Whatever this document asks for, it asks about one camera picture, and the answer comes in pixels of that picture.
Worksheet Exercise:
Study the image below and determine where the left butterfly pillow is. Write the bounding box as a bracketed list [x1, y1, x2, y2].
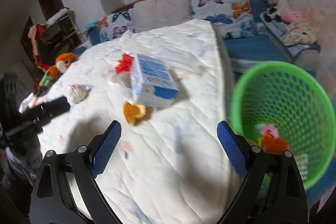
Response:
[96, 9, 135, 42]

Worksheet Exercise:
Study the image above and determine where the green plastic mesh basket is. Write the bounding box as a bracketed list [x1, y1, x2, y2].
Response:
[231, 61, 335, 189]

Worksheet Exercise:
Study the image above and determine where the beige plain pillow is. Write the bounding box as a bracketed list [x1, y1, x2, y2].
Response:
[133, 0, 191, 32]

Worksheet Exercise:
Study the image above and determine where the orange plush toy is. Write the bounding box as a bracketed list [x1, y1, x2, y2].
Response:
[38, 53, 78, 90]

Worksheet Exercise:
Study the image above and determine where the pink trash in basket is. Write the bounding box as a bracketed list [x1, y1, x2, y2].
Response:
[256, 123, 279, 139]

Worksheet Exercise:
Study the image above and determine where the butterfly pillow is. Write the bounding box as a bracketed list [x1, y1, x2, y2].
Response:
[190, 0, 256, 40]
[96, 9, 135, 42]

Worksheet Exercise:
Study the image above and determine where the metal storage shelf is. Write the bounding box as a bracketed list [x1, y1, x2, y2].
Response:
[42, 7, 81, 57]

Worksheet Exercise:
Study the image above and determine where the right butterfly pillow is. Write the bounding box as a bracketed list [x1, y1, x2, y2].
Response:
[190, 0, 256, 40]

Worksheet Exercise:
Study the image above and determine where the white quilted blanket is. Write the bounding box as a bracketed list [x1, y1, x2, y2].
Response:
[39, 19, 240, 223]

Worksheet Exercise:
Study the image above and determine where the blue patterned folded blanket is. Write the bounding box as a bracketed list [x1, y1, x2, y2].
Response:
[260, 12, 321, 58]

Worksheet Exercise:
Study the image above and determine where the blue white milk carton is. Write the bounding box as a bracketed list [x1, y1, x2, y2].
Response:
[130, 53, 179, 108]

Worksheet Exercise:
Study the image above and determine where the beige crumpled cloth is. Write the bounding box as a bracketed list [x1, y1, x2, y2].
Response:
[284, 20, 318, 47]

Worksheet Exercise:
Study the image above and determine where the black white plush cow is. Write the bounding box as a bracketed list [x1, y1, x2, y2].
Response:
[262, 0, 282, 23]

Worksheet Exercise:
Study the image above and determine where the orange trash in basket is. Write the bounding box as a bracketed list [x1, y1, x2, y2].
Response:
[262, 133, 290, 155]

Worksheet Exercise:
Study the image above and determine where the red wrapper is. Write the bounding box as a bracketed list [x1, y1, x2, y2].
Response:
[114, 53, 134, 75]

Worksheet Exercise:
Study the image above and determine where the pink plush toy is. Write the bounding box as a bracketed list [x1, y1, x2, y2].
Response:
[280, 10, 301, 24]

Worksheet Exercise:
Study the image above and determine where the orange wrapper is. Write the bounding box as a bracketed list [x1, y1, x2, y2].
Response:
[123, 102, 147, 126]

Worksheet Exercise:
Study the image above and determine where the blue bed sheet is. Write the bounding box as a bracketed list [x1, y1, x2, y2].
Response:
[223, 0, 294, 73]

